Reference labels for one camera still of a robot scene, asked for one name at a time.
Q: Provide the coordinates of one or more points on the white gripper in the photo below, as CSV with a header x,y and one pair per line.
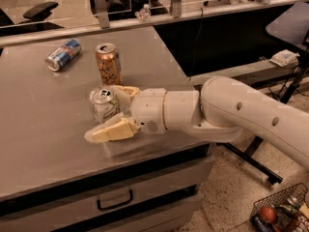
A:
x,y
147,109

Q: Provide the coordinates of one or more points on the white green 7up can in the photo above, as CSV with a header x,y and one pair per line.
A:
x,y
104,104

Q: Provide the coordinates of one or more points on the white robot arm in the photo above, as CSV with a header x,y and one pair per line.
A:
x,y
218,112

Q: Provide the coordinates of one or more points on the orange soda can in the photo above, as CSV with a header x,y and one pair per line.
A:
x,y
109,66

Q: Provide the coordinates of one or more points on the blue silver energy drink can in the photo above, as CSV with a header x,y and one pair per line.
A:
x,y
58,58

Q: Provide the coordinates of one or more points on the clear plastic water bottle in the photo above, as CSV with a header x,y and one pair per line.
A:
x,y
144,14

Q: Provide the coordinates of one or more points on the grey bottom drawer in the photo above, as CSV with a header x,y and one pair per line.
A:
x,y
162,219

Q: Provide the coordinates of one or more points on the grey drawer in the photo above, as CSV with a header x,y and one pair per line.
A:
x,y
162,219
79,213

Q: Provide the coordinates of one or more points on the grey top drawer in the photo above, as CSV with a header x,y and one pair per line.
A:
x,y
79,213

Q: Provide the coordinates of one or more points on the black office chair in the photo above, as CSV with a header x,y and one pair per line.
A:
x,y
26,16

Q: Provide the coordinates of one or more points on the white tissue pack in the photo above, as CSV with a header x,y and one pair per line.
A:
x,y
284,58

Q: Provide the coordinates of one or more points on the red apple in basket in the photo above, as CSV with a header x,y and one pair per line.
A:
x,y
268,214

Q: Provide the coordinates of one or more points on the green bottle in basket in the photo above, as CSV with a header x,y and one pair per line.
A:
x,y
290,207

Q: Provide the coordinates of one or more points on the brown snack bag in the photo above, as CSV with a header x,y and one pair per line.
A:
x,y
299,223

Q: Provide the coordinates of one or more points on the black drawer handle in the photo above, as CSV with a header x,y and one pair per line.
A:
x,y
114,200

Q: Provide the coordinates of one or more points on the grey metal post left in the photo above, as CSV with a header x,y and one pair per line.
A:
x,y
102,13

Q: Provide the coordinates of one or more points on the grey metal post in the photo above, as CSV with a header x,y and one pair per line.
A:
x,y
102,13
176,8

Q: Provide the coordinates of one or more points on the grey metal post middle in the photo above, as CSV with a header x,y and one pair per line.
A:
x,y
176,8

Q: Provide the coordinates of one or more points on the black wire basket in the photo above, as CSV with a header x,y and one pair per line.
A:
x,y
298,190

